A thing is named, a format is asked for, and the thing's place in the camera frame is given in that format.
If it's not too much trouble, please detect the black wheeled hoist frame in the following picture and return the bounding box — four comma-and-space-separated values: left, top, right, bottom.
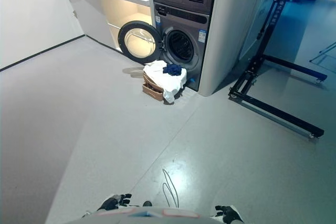
227, 0, 329, 140

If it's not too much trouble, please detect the silver robot torso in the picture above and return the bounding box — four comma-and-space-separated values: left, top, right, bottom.
65, 207, 224, 224

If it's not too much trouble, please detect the white counter cabinet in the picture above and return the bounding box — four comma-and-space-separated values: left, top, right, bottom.
59, 0, 153, 55

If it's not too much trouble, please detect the grey front-load washing machine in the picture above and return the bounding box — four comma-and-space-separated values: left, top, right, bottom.
153, 2, 211, 92

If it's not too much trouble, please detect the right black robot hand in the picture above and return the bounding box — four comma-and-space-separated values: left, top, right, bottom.
214, 205, 244, 223

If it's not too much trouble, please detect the white cloth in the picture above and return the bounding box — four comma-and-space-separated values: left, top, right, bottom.
143, 60, 188, 105

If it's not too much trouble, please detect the white appliance enclosure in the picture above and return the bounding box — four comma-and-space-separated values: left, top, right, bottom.
146, 0, 271, 97

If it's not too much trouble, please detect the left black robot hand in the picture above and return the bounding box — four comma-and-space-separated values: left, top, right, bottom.
101, 194, 132, 211

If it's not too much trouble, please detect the dark blue cloth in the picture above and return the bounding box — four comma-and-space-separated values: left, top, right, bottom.
162, 63, 183, 77

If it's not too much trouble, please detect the metal floor frame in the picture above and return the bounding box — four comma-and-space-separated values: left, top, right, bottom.
309, 40, 336, 65

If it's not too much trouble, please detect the brown woven laundry basket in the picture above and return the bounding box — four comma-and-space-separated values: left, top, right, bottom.
142, 69, 166, 102

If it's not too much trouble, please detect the round washing machine door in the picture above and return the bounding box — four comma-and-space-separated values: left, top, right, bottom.
117, 20, 162, 66

